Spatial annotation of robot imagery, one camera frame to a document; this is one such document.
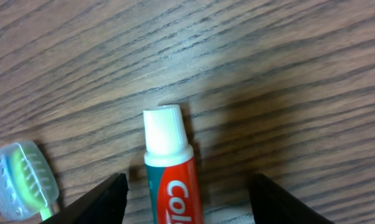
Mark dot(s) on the green white toothbrush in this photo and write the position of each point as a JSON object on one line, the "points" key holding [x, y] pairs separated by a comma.
{"points": [[27, 184]]}

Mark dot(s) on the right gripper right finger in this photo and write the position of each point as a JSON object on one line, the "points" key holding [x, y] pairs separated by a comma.
{"points": [[271, 204]]}

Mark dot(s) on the Colgate toothpaste tube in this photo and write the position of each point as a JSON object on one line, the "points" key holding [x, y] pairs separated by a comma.
{"points": [[171, 168]]}

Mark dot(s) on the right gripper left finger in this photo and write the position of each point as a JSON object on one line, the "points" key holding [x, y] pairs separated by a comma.
{"points": [[106, 203]]}

